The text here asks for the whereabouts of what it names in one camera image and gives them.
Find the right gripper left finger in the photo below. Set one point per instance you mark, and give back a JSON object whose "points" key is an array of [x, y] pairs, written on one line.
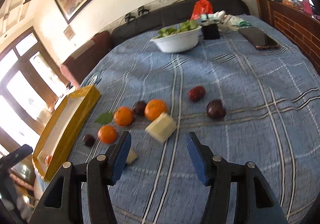
{"points": [[61, 201]]}

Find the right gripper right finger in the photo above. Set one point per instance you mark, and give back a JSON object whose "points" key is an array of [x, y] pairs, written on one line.
{"points": [[255, 200]]}

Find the dark purple plum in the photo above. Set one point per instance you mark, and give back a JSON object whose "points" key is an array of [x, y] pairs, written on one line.
{"points": [[215, 109], [88, 140], [139, 108]]}

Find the small cream pastry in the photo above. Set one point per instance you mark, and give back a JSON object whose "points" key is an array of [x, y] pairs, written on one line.
{"points": [[132, 156]]}

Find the orange mandarin with leaf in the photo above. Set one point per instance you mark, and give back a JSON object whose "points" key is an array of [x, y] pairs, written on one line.
{"points": [[123, 116]]}

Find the red jujube date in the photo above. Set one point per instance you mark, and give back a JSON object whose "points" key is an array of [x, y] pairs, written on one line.
{"points": [[197, 93]]}

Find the orange mandarin in tray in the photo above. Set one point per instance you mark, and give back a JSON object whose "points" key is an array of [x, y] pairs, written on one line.
{"points": [[48, 160]]}

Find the yellow rimmed white tray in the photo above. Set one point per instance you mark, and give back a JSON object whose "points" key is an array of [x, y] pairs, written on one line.
{"points": [[62, 130]]}

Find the wooden glass door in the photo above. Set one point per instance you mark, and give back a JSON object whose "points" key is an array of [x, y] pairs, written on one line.
{"points": [[31, 84]]}

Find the blue plaid tablecloth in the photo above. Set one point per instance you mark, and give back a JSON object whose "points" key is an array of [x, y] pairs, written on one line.
{"points": [[272, 119]]}

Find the maroon armchair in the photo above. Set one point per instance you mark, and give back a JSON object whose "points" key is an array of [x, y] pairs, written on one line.
{"points": [[81, 62]]}

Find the black smartphone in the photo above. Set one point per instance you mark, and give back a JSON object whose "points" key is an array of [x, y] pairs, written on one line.
{"points": [[258, 38]]}

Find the black small box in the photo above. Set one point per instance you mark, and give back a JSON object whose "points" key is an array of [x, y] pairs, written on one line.
{"points": [[210, 31]]}

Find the white bowl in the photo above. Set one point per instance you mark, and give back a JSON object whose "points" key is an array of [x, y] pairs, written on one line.
{"points": [[178, 43]]}

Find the white gloves pile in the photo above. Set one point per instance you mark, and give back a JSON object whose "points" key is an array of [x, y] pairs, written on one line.
{"points": [[225, 22]]}

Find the black clamp on sofa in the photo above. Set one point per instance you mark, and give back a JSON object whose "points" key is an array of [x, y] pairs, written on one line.
{"points": [[128, 17], [142, 10]]}

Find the black sofa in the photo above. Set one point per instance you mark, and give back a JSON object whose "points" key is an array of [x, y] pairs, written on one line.
{"points": [[172, 14]]}

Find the green leafy vegetables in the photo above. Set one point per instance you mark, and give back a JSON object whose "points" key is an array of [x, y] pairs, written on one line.
{"points": [[178, 28]]}

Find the brick wooden counter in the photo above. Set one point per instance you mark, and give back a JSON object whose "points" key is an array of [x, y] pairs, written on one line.
{"points": [[299, 27]]}

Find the red plastic bag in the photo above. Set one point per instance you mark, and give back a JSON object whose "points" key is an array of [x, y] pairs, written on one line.
{"points": [[202, 7]]}

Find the small wall plaque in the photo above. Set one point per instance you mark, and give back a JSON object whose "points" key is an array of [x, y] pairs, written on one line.
{"points": [[69, 33]]}

